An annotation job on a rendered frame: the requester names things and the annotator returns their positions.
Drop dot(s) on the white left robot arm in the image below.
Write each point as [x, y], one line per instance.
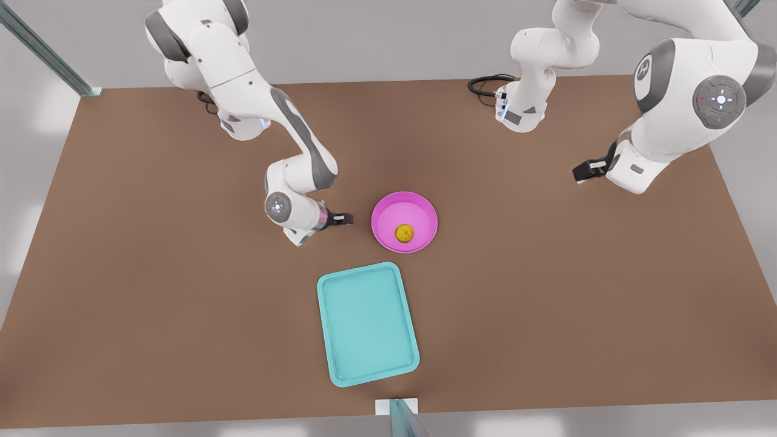
[686, 103]

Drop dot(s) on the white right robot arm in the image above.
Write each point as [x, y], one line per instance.
[243, 91]

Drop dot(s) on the pink plate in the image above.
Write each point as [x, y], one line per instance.
[404, 221]

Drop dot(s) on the silver frame post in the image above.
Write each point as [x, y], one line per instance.
[405, 419]
[745, 6]
[51, 57]

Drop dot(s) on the teal rectangular tray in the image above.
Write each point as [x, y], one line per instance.
[368, 323]

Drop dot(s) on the orange fruit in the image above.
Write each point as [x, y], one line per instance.
[404, 233]

